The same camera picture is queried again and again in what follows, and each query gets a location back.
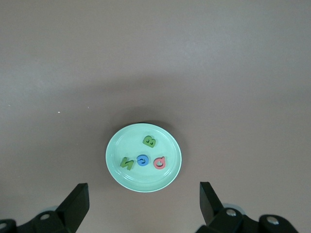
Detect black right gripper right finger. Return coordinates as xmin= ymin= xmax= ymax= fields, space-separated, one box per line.
xmin=196 ymin=181 xmax=298 ymax=233

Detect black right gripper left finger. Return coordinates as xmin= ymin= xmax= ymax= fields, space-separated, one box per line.
xmin=0 ymin=183 xmax=90 ymax=233

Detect red letter Q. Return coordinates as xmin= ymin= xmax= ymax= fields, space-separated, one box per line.
xmin=153 ymin=156 xmax=167 ymax=170

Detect green letter N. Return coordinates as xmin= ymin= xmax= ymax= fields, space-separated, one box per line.
xmin=120 ymin=157 xmax=135 ymax=171

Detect green letter B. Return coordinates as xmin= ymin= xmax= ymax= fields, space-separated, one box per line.
xmin=142 ymin=135 xmax=156 ymax=149

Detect light green plate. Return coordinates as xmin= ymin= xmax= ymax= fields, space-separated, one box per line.
xmin=105 ymin=123 xmax=182 ymax=193

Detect brown table cover sheet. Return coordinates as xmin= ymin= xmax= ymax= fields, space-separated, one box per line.
xmin=0 ymin=0 xmax=311 ymax=233

